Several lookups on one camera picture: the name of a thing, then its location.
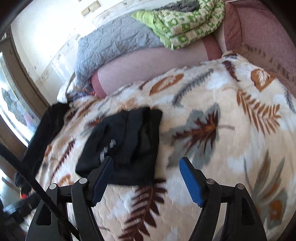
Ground pink quilted bedspread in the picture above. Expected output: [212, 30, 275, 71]
[90, 1, 295, 98]

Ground black cable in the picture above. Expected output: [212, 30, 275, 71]
[0, 142, 80, 241]

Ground window with wooden frame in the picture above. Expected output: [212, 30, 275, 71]
[1, 27, 49, 159]

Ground black garment at bed edge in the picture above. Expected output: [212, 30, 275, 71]
[14, 101, 71, 195]

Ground dark grey cloth on quilt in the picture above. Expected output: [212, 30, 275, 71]
[154, 1, 200, 13]

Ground white pillow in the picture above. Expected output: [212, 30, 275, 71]
[57, 77, 77, 103]

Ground black pants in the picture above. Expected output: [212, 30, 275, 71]
[75, 107, 163, 186]

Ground leaf-patterned fleece blanket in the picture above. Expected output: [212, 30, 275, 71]
[36, 55, 295, 240]

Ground green patterned folded quilt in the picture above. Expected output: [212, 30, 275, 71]
[132, 1, 225, 50]

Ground grey quilted pillow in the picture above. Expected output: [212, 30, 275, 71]
[74, 14, 163, 87]

